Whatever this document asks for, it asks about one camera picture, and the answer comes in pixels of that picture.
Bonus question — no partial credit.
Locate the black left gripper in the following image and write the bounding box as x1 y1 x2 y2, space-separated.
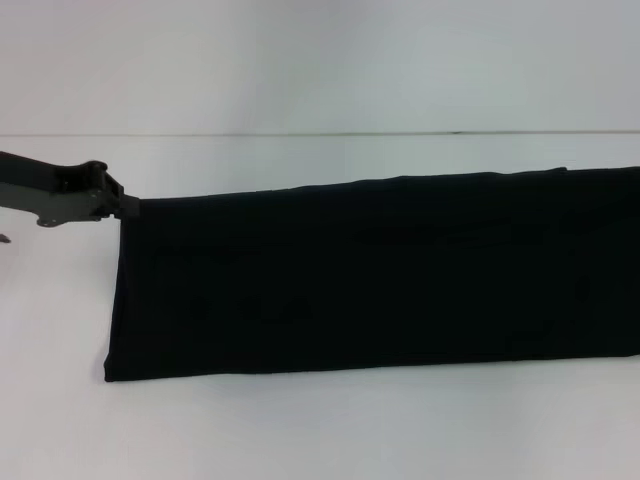
0 150 141 230

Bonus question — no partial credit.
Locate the black t-shirt with white print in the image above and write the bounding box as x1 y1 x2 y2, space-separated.
102 166 640 384

